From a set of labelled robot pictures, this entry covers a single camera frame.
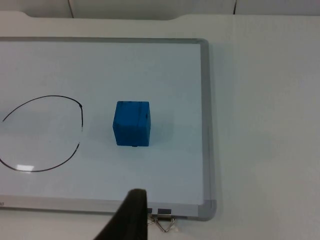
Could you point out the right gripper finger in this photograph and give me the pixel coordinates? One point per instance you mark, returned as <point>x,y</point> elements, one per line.
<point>131,217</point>

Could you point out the black metal binder clip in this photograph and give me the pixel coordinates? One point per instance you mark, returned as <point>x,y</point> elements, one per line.
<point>164,212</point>

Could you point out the blue cube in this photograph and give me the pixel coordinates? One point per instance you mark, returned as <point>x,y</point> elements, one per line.
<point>131,125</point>

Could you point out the grey-framed whiteboard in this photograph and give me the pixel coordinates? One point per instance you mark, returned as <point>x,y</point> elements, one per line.
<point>160,62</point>

